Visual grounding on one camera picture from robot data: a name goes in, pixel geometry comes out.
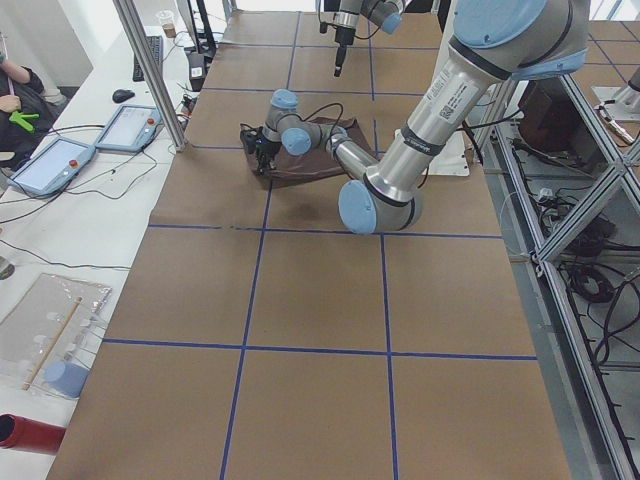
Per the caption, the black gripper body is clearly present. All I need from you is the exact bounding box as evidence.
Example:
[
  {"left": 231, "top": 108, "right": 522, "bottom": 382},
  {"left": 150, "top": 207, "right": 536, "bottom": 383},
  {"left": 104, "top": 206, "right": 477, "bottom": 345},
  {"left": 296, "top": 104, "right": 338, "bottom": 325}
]
[
  {"left": 255, "top": 139, "right": 281, "bottom": 175},
  {"left": 334, "top": 26, "right": 354, "bottom": 78}
]

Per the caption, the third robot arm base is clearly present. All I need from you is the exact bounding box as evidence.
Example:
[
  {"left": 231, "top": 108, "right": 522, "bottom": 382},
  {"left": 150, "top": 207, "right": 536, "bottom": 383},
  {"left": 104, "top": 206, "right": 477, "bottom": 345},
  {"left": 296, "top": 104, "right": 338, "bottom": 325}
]
[{"left": 592, "top": 69, "right": 639, "bottom": 123}]

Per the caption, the black keyboard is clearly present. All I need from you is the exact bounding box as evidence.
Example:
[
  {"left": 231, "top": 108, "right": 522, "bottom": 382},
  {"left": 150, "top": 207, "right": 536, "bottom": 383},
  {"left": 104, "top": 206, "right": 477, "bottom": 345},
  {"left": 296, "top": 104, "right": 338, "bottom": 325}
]
[{"left": 132, "top": 35, "right": 165, "bottom": 83}]

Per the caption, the far teach pendant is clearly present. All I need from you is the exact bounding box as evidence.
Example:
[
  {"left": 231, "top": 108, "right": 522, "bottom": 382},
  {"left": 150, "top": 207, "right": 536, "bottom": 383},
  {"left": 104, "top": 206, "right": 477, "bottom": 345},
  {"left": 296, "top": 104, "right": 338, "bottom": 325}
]
[{"left": 95, "top": 104, "right": 162, "bottom": 153}]

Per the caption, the blue plastic cup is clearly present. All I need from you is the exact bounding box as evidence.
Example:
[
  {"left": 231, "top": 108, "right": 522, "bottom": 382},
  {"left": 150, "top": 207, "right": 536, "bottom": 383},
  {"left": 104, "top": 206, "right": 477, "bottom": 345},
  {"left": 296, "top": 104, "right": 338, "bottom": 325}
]
[{"left": 44, "top": 361, "right": 90, "bottom": 398}]

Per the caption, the aluminium frame rack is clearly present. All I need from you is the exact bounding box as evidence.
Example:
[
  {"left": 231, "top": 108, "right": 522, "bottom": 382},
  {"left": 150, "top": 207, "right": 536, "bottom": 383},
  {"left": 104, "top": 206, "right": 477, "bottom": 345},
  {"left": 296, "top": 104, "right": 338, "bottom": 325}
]
[{"left": 479, "top": 64, "right": 639, "bottom": 479}]

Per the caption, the seated person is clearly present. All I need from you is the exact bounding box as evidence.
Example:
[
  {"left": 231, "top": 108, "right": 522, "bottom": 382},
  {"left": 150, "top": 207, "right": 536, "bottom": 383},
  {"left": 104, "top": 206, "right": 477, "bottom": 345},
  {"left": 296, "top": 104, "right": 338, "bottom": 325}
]
[{"left": 1, "top": 44, "right": 68, "bottom": 171}]

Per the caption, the wooden stick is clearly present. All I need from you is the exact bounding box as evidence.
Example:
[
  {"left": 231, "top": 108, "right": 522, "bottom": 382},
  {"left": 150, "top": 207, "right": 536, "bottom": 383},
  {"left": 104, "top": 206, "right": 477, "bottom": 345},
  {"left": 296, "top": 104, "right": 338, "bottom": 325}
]
[{"left": 21, "top": 297, "right": 83, "bottom": 391}]

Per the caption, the drink cup with lid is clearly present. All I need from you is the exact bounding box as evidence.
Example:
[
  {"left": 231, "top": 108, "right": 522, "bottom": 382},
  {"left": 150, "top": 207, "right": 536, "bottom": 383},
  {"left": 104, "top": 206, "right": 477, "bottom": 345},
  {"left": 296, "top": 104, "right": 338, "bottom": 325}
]
[{"left": 156, "top": 10, "right": 177, "bottom": 39}]

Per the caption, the teach pendant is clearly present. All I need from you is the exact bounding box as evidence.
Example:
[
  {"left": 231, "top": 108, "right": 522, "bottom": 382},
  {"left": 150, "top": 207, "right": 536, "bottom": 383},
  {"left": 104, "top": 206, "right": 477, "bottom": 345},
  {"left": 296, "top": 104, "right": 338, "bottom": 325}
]
[
  {"left": 95, "top": 104, "right": 162, "bottom": 153},
  {"left": 8, "top": 137, "right": 96, "bottom": 196}
]

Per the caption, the red cylinder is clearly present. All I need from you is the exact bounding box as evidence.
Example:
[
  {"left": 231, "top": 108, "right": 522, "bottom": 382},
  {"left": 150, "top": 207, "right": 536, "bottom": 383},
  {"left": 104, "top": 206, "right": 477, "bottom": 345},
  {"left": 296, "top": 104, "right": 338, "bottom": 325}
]
[{"left": 1, "top": 414, "right": 66, "bottom": 455}]

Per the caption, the dark brown t-shirt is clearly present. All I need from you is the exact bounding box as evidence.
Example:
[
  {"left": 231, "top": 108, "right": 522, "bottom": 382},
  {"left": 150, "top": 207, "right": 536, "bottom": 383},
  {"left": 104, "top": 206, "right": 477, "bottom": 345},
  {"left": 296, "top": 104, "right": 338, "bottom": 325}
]
[{"left": 240, "top": 112, "right": 373, "bottom": 182}]

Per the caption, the aluminium frame post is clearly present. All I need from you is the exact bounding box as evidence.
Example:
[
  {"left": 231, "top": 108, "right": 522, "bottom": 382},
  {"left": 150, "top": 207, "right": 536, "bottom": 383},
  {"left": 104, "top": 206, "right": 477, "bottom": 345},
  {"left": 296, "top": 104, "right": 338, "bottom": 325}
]
[{"left": 113, "top": 0, "right": 187, "bottom": 152}]

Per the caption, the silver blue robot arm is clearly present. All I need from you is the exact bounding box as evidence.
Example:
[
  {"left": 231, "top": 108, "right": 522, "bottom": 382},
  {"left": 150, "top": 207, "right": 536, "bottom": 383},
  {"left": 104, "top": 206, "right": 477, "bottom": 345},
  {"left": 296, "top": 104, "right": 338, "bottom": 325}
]
[
  {"left": 331, "top": 0, "right": 410, "bottom": 77},
  {"left": 240, "top": 0, "right": 590, "bottom": 234}
]

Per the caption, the black computer mouse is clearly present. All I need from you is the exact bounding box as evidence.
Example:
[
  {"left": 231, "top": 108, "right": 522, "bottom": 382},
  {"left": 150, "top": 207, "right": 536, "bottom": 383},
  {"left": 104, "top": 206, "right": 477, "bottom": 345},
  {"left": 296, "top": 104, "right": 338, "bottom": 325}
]
[{"left": 112, "top": 89, "right": 135, "bottom": 104}]

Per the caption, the near teach pendant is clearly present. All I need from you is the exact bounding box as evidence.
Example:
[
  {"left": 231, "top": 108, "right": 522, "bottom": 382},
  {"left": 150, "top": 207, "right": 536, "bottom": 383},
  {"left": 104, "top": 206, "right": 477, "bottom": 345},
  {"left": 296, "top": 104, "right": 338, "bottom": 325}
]
[{"left": 8, "top": 137, "right": 96, "bottom": 196}]

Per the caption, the clear plastic sheet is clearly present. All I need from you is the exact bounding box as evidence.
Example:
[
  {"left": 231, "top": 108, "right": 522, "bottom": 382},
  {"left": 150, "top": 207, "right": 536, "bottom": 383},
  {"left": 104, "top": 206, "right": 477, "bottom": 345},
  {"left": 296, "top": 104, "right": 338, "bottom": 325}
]
[{"left": 1, "top": 274, "right": 112, "bottom": 398}]

